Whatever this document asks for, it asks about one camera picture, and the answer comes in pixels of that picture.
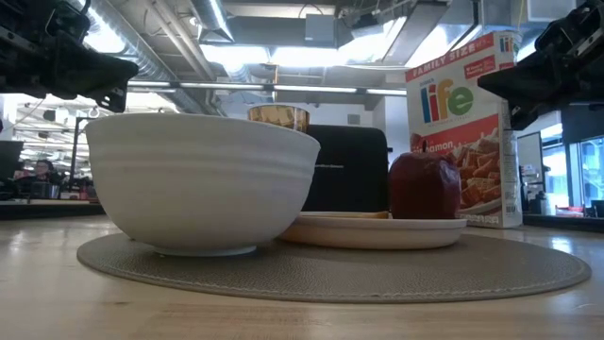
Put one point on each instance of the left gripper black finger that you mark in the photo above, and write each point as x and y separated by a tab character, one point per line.
94	71
112	100

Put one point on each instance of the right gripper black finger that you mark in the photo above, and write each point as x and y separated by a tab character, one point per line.
521	115
533	80

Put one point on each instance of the Life cereal box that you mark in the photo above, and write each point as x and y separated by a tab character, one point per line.
453	104

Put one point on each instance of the red apple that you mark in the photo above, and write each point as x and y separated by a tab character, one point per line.
424	184

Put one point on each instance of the white ceramic bowl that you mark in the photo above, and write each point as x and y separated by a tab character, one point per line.
198	184

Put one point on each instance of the round bread slice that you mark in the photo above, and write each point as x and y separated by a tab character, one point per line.
349	215

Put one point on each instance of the person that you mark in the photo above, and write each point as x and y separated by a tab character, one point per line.
42	171

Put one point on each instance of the grey computer monitor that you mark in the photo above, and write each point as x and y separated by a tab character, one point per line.
9	160

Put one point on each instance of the golden drinking cup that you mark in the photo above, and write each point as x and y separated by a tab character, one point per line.
278	118

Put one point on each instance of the long ceiling light strip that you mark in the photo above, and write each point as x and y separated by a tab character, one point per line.
283	88

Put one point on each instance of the black two-slot toaster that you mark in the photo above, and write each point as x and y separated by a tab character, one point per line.
351	170

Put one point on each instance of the beige plate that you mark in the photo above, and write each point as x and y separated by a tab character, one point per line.
373	233

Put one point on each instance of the round grey placemat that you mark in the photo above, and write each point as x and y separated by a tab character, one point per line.
330	274

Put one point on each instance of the silver ventilation duct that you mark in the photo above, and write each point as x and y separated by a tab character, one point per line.
156	52

